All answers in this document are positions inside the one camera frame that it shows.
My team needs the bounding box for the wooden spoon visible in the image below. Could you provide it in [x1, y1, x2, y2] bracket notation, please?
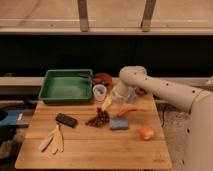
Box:
[38, 131, 55, 152]

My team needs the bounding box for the black rectangular block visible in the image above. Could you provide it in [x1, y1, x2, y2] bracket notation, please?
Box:
[55, 113, 77, 128]

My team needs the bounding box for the clear plastic cup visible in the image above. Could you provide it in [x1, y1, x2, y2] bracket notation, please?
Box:
[93, 84, 107, 102]

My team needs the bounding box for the purple bowl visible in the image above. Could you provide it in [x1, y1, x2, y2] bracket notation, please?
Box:
[135, 87, 147, 96]

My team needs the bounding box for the orange carrot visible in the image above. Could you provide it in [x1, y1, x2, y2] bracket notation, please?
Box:
[116, 107, 137, 117]

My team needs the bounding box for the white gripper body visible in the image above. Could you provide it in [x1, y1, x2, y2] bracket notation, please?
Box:
[110, 81, 130, 103]

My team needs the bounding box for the blue object at left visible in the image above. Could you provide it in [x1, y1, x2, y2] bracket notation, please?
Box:
[0, 109, 23, 126]

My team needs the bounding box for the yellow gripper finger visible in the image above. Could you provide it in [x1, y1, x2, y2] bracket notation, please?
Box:
[101, 96, 112, 110]

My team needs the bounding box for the bunch of dark grapes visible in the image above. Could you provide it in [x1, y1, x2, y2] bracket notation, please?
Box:
[85, 108, 109, 127]

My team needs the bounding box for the wooden spatula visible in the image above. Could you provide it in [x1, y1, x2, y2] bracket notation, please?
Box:
[55, 124, 64, 152]

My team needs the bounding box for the red bowl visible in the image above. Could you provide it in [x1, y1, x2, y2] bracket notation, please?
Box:
[92, 73, 113, 87]

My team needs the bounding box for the blue sponge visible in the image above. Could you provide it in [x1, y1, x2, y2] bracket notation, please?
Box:
[109, 117, 129, 130]

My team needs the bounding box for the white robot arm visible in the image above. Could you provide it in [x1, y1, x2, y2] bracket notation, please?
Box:
[110, 66, 213, 171]

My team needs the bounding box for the orange fruit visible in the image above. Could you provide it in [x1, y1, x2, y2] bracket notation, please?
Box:
[139, 125, 154, 140]

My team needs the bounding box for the blue plastic cup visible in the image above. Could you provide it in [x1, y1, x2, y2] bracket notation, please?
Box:
[127, 91, 136, 103]

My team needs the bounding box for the green plastic tray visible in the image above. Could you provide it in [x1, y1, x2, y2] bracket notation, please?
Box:
[38, 69, 93, 104]

